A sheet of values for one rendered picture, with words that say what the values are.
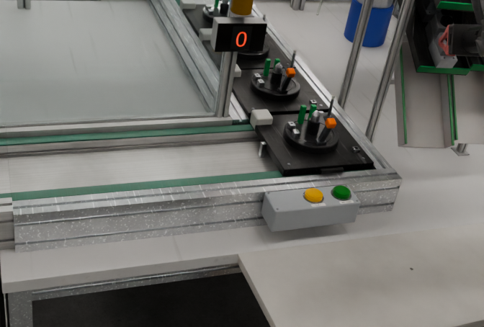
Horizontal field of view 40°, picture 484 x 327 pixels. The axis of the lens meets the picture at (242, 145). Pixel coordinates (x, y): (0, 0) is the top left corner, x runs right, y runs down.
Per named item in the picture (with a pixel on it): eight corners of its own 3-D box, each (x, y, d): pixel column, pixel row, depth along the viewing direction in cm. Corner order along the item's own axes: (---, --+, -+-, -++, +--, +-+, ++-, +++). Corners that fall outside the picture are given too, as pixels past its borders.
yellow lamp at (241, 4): (254, 15, 156) (258, -5, 153) (234, 15, 154) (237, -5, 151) (247, 6, 159) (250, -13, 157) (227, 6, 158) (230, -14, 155)
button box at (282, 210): (355, 222, 155) (361, 202, 152) (271, 233, 148) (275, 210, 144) (342, 204, 160) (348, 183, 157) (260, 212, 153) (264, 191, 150)
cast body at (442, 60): (451, 68, 158) (466, 48, 153) (435, 68, 157) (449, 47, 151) (441, 42, 163) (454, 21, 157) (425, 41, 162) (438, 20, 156)
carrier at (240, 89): (328, 114, 185) (338, 74, 179) (247, 119, 177) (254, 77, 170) (295, 73, 204) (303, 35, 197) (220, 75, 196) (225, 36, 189)
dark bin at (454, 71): (466, 75, 162) (481, 56, 156) (415, 73, 160) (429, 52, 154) (439, -10, 177) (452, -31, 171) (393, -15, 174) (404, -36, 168)
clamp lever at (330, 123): (326, 142, 164) (337, 124, 158) (318, 143, 163) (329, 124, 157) (321, 131, 166) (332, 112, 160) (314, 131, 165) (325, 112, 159)
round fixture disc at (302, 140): (347, 152, 167) (348, 145, 166) (295, 155, 162) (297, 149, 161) (323, 122, 177) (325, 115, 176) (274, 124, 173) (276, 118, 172)
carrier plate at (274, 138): (372, 168, 166) (374, 161, 164) (282, 176, 157) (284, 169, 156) (330, 117, 184) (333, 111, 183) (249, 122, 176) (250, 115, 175)
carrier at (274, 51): (294, 73, 204) (302, 34, 197) (220, 75, 196) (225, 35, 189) (267, 38, 223) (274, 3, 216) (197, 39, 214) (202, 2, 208)
